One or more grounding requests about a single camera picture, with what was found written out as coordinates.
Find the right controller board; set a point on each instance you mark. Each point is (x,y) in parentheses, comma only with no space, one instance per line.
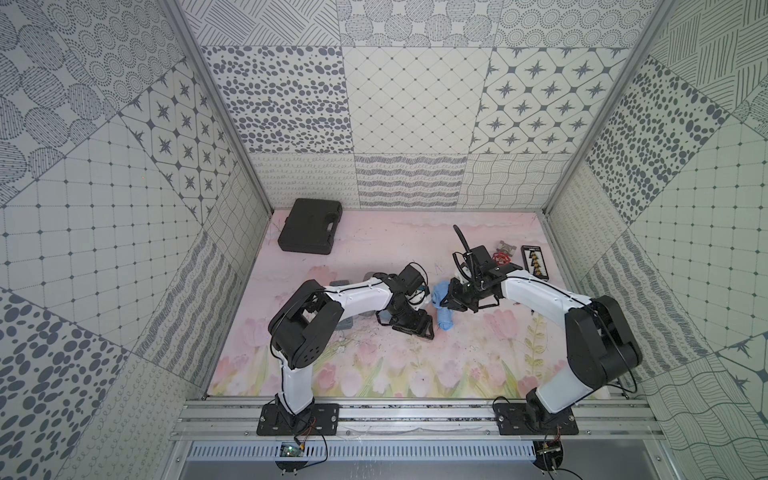
(548,455)

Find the controller board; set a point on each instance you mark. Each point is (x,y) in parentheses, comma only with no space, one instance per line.
(548,455)
(290,458)

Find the aluminium rail frame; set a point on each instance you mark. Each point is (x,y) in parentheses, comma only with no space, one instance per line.
(236,418)

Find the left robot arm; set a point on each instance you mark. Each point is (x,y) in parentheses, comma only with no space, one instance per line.
(303,327)

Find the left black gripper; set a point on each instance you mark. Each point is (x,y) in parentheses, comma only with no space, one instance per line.
(411,321)

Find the black box with figures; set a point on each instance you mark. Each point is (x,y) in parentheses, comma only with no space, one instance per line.
(534,261)

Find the black plastic tool case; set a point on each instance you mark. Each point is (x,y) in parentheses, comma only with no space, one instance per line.
(310,227)

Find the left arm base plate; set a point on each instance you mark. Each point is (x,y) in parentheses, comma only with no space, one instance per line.
(316,419)

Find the white vent grille strip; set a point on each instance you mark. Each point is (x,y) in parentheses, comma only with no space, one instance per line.
(397,450)

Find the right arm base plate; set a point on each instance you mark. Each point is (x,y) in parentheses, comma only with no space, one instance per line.
(521,419)

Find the left controller board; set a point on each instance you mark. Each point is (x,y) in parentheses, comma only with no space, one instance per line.
(290,458)

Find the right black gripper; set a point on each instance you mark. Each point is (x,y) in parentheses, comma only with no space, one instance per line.
(454,299)

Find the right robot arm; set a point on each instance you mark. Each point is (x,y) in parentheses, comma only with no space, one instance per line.
(600,344)

